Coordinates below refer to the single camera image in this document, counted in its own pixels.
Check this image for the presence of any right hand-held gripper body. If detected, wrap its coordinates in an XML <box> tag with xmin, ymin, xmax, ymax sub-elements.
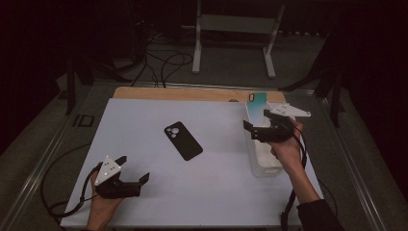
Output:
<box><xmin>250</xmin><ymin>102</ymin><xmax>312</xmax><ymax>144</ymax></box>

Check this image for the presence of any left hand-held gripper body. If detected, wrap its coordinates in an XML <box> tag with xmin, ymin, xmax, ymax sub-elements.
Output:
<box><xmin>93</xmin><ymin>155</ymin><xmax>142</xmax><ymax>200</ymax></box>

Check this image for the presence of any iridescent phone case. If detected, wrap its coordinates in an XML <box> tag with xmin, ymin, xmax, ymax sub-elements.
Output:
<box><xmin>245</xmin><ymin>91</ymin><xmax>268</xmax><ymax>127</ymax></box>

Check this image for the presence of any white plastic storage box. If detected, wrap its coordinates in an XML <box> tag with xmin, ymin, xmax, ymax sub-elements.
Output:
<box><xmin>244</xmin><ymin>102</ymin><xmax>285</xmax><ymax>178</ymax></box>

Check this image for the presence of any person's left hand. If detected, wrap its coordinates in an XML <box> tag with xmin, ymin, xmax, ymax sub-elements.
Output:
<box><xmin>90</xmin><ymin>171</ymin><xmax>125</xmax><ymax>211</ymax></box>

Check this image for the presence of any person's right hand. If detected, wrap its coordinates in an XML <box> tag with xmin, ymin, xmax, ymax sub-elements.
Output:
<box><xmin>268</xmin><ymin>117</ymin><xmax>306</xmax><ymax>170</ymax></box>

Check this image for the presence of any black phone case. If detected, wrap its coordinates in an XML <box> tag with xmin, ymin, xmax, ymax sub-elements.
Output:
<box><xmin>164</xmin><ymin>120</ymin><xmax>204</xmax><ymax>162</ymax></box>

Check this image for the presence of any white table mat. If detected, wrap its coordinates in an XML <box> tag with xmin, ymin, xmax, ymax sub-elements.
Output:
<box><xmin>60</xmin><ymin>97</ymin><xmax>324</xmax><ymax>228</ymax></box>

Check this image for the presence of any dark tripod stand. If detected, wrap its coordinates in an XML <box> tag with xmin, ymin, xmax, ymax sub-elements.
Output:
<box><xmin>278</xmin><ymin>57</ymin><xmax>347</xmax><ymax>129</ymax></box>

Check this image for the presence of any grey metal stand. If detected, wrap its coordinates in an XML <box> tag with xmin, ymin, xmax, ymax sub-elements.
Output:
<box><xmin>191</xmin><ymin>0</ymin><xmax>287</xmax><ymax>80</ymax></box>

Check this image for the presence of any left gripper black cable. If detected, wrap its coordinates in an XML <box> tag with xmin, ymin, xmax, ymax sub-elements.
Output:
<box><xmin>39</xmin><ymin>142</ymin><xmax>104</xmax><ymax>225</ymax></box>

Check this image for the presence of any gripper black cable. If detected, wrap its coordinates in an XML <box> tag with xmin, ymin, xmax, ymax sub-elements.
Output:
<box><xmin>280</xmin><ymin>126</ymin><xmax>308</xmax><ymax>231</ymax></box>
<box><xmin>39</xmin><ymin>142</ymin><xmax>104</xmax><ymax>225</ymax></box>

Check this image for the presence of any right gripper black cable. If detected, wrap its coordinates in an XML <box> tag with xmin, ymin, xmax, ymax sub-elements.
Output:
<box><xmin>280</xmin><ymin>126</ymin><xmax>308</xmax><ymax>231</ymax></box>

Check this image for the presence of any black floor cable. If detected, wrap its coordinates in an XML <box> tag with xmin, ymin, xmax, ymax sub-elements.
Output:
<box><xmin>160</xmin><ymin>51</ymin><xmax>194</xmax><ymax>89</ymax></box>
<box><xmin>129</xmin><ymin>32</ymin><xmax>162</xmax><ymax>89</ymax></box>

